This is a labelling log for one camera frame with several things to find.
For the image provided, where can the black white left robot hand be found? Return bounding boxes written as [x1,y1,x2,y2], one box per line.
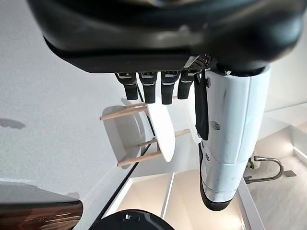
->
[26,0,307,211]

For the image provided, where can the round glass washing machine door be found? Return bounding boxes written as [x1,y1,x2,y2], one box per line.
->
[90,208,177,230]

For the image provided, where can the white flowers in pot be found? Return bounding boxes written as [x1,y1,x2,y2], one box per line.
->
[248,157,261,170]

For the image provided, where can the white chair wooden legs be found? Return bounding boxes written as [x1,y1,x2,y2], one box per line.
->
[99,94,194,170]

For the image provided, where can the black curved faucet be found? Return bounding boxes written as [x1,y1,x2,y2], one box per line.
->
[243,155,285,184]

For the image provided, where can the white counter cabinet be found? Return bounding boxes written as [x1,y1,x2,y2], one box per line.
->
[95,103,307,230]

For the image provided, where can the dark wooden stool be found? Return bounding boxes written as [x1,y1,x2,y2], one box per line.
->
[0,181,84,230]

